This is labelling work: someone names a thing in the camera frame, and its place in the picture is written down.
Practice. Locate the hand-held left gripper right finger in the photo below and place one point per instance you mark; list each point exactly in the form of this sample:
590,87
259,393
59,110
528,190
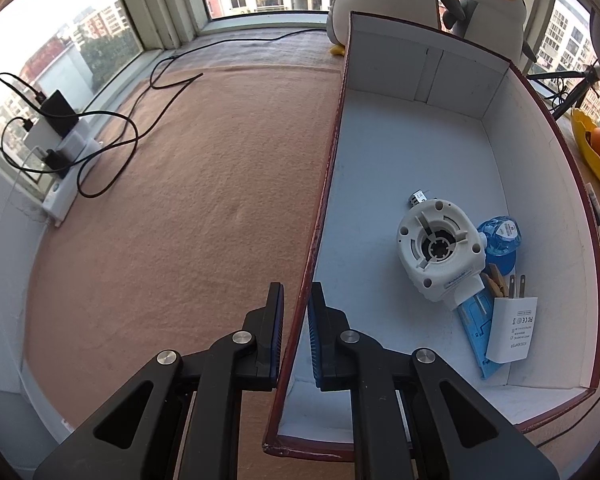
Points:
316,335

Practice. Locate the blue plastic card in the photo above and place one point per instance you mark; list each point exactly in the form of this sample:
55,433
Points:
475,330

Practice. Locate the white box with red rim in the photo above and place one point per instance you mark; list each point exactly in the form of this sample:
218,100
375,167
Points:
390,160

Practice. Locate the small black plug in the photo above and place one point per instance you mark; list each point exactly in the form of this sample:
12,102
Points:
57,160

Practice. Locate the white window frame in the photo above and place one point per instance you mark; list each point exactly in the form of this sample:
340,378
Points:
145,0

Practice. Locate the white power adapter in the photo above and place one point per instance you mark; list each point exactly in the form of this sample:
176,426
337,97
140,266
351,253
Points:
42,135

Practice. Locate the patterned metal lighter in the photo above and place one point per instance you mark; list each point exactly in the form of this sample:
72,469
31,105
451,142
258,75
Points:
417,197

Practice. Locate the small penguin plush toy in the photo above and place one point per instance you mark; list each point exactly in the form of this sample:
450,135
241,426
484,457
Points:
495,25

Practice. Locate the white charger plug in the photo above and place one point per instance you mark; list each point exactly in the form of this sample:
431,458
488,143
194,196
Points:
512,330

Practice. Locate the black tripod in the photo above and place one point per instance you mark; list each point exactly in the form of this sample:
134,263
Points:
555,74

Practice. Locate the clear blue liquid bottle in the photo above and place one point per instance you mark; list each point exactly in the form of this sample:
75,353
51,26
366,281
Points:
490,230

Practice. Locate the wooden clothespin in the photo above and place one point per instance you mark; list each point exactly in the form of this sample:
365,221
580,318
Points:
495,280

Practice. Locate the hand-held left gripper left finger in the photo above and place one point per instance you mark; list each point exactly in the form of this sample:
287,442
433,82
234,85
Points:
278,330

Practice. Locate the white plug-in device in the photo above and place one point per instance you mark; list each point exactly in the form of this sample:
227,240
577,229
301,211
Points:
430,265

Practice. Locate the yellow plastic bowl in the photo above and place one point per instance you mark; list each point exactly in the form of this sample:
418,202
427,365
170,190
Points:
592,165

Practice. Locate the white power strip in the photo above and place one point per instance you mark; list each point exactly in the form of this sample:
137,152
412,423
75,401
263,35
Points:
60,200

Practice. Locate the white lip balm tube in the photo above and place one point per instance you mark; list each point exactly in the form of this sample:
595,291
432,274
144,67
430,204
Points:
591,195

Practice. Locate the black power adapter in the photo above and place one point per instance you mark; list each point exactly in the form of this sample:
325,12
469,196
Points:
57,110

